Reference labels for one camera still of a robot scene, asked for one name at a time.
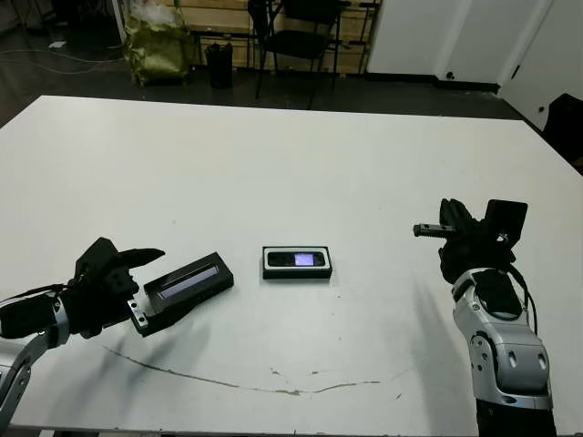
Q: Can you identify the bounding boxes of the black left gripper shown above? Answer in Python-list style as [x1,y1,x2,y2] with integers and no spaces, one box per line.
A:
[58,248,186,339]

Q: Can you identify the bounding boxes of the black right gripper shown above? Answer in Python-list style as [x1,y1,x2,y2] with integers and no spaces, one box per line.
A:
[412,198,516,286]

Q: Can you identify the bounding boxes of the black box lid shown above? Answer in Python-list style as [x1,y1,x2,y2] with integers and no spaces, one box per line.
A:
[143,251,235,332]

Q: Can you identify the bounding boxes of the black box with white insert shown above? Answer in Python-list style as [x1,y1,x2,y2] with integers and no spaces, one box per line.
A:
[261,244,332,281]

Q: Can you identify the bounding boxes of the black padded chair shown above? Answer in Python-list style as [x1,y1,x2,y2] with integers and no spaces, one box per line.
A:
[544,93,583,174]

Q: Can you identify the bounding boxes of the white door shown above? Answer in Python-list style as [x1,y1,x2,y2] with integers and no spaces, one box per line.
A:
[498,0,583,133]

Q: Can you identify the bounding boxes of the black mesh office chair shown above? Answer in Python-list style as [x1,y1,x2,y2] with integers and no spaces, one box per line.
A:
[261,0,345,110]

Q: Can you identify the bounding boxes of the small black bin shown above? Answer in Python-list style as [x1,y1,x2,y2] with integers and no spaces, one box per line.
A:
[203,41,234,90]

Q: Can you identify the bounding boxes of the yellow-green sack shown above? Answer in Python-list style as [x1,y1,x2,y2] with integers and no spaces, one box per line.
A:
[122,8,195,87]

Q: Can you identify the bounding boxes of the black folding chair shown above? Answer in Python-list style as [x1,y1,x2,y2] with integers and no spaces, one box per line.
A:
[247,0,279,99]

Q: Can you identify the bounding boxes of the clear plastic bag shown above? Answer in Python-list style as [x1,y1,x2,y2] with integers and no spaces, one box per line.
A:
[131,0,179,24]

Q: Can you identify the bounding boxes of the stacked wooden crates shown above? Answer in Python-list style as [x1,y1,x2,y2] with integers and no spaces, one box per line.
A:
[175,0,383,76]

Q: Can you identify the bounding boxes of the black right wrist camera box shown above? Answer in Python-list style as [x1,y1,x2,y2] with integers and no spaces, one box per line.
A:
[484,198,529,250]

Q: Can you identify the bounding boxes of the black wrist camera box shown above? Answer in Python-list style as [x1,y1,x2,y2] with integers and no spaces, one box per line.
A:
[484,198,529,250]
[74,236,123,281]

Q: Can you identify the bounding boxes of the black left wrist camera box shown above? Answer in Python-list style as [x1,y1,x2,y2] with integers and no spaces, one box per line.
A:
[74,236,123,281]

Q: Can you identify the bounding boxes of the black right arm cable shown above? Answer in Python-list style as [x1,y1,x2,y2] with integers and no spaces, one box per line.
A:
[503,261,539,336]

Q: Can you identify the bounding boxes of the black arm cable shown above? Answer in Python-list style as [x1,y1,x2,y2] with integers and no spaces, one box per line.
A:
[503,261,539,336]
[0,282,78,304]

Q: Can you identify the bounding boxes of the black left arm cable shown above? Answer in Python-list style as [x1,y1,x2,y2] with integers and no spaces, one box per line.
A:
[0,282,78,304]

